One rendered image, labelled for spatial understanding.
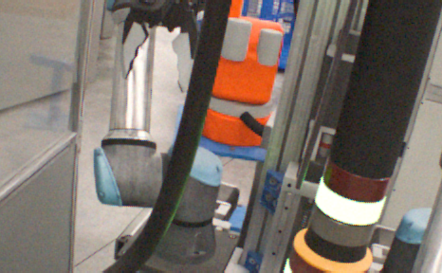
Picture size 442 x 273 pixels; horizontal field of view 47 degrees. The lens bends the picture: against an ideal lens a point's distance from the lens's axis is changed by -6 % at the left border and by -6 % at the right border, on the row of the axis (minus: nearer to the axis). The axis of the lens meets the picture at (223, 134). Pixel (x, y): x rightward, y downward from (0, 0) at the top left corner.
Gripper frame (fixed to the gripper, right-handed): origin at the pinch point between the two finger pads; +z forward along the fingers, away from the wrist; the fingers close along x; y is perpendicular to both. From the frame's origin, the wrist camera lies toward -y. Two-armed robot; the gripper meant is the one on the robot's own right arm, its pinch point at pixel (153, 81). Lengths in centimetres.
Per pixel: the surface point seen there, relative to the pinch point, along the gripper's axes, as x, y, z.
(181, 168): -17, -56, -15
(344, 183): -24, -52, -14
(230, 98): 29, 330, 108
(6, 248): 45, 31, 67
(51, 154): 45, 57, 48
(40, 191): 45, 52, 59
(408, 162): -72, 128, 50
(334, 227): -24, -52, -12
